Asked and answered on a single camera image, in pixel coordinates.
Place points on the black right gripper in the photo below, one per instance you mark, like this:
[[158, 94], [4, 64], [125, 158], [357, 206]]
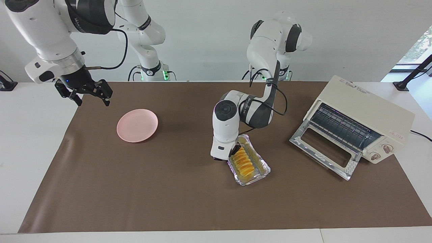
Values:
[[77, 81]]

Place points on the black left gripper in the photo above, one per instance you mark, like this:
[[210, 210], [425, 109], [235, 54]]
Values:
[[232, 151]]

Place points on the yellow sliced bread loaf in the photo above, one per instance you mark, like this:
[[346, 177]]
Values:
[[243, 163]]

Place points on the aluminium foil tray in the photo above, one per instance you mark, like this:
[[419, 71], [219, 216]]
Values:
[[261, 167]]

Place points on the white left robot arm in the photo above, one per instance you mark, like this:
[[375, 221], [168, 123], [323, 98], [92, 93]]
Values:
[[226, 125]]

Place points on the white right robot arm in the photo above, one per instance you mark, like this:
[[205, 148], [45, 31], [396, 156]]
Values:
[[44, 30]]

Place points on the cream oven knob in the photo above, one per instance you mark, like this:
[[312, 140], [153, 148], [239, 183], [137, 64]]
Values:
[[387, 149], [374, 156]]

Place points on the cream toaster oven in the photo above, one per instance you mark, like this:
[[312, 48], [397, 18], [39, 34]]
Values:
[[371, 108]]

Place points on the pink round plate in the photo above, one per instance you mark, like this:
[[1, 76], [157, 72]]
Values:
[[136, 125]]

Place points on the brown table mat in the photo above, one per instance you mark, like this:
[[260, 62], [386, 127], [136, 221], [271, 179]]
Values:
[[216, 209]]

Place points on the black desk clamp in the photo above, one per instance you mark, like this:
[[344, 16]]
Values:
[[6, 85]]

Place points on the window with green foliage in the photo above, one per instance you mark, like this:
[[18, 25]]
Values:
[[422, 44]]

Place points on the glass oven door metal frame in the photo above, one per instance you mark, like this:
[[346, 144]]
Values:
[[352, 167]]

